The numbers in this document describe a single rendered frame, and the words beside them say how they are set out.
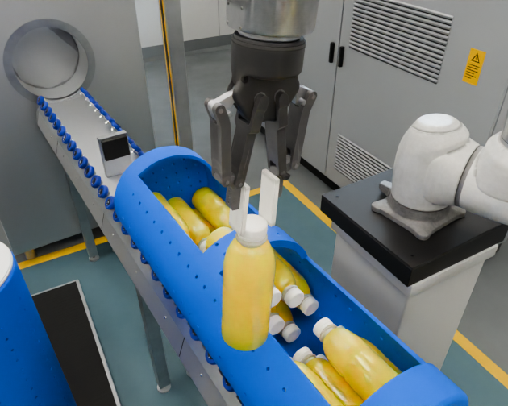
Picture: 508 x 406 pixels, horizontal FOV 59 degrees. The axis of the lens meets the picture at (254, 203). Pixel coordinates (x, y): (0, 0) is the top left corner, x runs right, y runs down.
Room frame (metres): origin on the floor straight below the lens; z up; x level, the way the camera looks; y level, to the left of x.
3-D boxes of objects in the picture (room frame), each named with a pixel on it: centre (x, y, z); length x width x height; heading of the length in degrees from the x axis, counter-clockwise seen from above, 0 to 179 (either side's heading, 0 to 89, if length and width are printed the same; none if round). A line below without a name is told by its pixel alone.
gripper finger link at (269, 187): (0.47, -0.02, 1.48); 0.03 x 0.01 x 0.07; 32
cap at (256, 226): (0.45, 0.00, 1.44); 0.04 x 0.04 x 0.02
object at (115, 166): (1.40, 0.49, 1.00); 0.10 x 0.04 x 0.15; 123
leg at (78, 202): (1.95, 0.93, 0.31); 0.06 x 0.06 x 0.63; 33
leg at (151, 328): (1.13, 0.39, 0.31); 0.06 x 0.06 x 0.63; 33
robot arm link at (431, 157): (0.98, -0.45, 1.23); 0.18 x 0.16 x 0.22; 50
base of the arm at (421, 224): (1.00, -0.43, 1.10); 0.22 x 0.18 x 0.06; 35
